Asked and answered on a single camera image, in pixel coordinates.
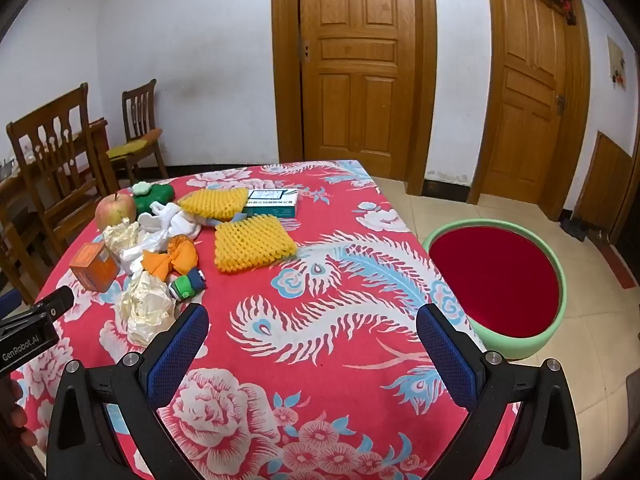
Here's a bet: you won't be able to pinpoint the green and blue toy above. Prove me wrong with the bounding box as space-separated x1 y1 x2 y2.
167 267 207 302

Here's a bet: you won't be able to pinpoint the yellow chair cushion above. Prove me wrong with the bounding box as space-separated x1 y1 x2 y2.
106 128 163 158

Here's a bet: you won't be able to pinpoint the red doormat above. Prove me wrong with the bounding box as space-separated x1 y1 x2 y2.
597 240 636 290

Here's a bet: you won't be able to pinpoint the large paper ball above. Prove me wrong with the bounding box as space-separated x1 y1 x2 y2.
117 271 176 348

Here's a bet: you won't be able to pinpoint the small crumpled paper ball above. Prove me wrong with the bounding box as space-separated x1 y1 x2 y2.
102 220 152 261

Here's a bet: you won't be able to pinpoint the dark shoes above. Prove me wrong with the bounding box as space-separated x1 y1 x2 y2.
562 217 591 242

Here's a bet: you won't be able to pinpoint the white plastic wrapper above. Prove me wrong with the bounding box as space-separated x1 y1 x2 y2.
116 242 153 276

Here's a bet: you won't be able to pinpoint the red floral tablecloth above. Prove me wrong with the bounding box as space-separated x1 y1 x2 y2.
10 160 518 480

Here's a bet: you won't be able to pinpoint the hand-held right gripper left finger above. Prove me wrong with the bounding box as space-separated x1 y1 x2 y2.
46 302 210 480

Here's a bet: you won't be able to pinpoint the green toy with white flower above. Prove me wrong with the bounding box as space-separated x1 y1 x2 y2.
131 181 176 216

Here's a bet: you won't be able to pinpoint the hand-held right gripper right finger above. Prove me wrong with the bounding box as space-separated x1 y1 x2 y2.
416 303 581 480

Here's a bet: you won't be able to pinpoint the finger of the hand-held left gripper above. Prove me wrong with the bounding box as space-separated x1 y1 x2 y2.
32 285 76 318
0 288 23 320

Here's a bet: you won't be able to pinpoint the yellow foam fruit net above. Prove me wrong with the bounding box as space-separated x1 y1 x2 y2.
214 214 298 274
177 187 249 222

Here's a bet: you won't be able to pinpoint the wooden wall panel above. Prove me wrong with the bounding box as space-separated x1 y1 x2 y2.
575 131 638 233

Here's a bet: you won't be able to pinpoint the wall poster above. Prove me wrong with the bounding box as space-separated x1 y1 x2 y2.
606 35 628 92

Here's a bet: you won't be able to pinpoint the red apple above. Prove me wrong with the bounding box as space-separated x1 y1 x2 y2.
95 192 137 232

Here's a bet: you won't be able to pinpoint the small orange box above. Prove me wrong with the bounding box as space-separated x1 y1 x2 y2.
69 241 121 293

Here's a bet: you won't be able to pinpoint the wooden chair near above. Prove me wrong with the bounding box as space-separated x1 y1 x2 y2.
0 117 111 301

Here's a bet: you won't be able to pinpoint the green and red basin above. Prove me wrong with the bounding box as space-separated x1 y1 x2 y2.
421 219 567 361

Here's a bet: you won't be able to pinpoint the white cloth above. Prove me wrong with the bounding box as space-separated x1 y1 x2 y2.
137 201 203 251

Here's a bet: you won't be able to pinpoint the wooden panel door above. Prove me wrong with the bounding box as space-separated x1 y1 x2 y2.
271 0 438 196
467 0 591 221

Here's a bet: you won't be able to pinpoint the person's left hand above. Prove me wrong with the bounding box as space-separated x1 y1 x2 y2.
0 377 39 453

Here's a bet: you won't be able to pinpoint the orange cloth bow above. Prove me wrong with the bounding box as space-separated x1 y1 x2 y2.
141 236 199 280

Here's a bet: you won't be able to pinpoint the blue and white medicine box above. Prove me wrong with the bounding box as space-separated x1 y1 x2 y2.
241 188 302 218

